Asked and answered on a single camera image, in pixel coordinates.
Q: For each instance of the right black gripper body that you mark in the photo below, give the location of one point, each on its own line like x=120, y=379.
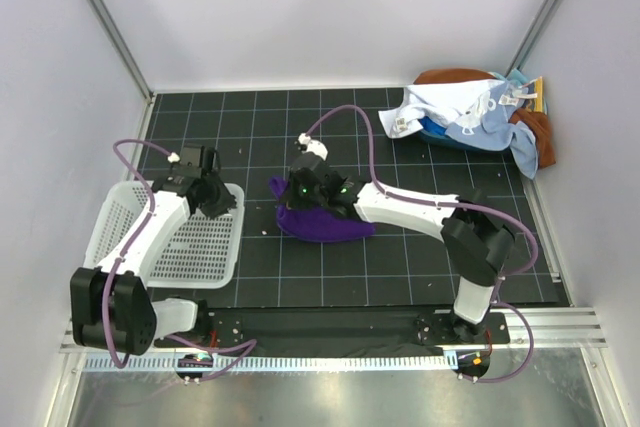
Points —
x=300, y=197

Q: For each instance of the purple towel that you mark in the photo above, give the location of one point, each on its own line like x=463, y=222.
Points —
x=317, y=225

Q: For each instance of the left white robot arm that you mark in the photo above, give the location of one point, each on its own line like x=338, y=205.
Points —
x=111, y=308

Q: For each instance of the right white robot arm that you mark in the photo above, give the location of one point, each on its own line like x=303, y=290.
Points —
x=476, y=238

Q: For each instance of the white plastic mesh basket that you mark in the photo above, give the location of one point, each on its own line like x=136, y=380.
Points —
x=201, y=253

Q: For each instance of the black grid mat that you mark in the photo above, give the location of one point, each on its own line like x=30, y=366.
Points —
x=254, y=132

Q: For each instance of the light blue towel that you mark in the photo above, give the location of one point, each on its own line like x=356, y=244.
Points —
x=496, y=133

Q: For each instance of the brown towel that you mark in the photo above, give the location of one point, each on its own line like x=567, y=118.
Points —
x=538, y=122

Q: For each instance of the yellow patterned cloth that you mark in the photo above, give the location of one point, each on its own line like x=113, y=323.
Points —
x=533, y=92

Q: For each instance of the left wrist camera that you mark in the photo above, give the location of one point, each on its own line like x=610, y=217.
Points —
x=204, y=158

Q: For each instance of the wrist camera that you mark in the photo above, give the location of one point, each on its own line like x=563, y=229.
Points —
x=307, y=144
x=204, y=158

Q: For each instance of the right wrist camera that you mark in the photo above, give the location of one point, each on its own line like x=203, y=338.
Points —
x=307, y=144

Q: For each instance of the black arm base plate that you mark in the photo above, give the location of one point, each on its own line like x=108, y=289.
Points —
x=426, y=325

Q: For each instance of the white slotted cable duct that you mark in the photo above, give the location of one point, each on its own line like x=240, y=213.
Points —
x=199, y=363

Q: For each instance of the left aluminium corner post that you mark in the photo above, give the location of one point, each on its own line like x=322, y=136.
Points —
x=108, y=24

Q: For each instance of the aluminium corner post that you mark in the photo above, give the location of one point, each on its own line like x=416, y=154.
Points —
x=539, y=23
x=108, y=24

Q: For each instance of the aluminium front rail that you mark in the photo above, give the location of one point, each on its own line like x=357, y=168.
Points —
x=552, y=327

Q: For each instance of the right aluminium corner post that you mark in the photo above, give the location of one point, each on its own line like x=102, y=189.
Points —
x=539, y=23

